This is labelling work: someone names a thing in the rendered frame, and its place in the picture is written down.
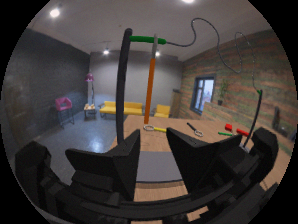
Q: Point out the orange handle with grey ring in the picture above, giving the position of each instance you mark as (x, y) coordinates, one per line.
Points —
(150, 81)

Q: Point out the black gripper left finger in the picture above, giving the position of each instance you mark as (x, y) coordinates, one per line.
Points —
(120, 163)

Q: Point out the red rectangular block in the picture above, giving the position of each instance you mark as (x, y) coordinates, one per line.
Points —
(241, 132)
(228, 127)

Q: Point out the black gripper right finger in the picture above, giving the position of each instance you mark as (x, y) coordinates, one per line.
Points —
(194, 157)

